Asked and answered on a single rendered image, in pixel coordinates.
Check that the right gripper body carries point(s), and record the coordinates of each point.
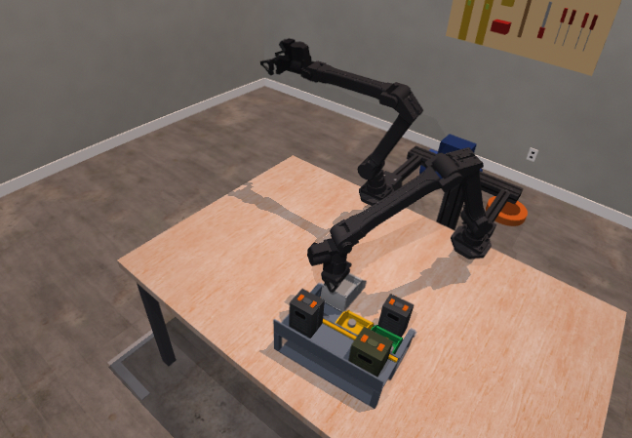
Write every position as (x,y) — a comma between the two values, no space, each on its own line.
(279,69)

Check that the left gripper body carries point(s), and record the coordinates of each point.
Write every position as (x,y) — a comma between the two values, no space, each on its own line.
(339,272)

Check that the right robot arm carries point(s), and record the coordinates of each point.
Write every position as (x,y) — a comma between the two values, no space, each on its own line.
(400,97)

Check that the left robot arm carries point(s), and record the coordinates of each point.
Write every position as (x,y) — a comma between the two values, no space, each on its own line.
(454,167)

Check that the orange thin bar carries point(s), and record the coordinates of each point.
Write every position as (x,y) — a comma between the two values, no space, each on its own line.
(350,335)

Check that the green open bin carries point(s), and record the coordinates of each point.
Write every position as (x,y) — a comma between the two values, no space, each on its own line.
(389,335)

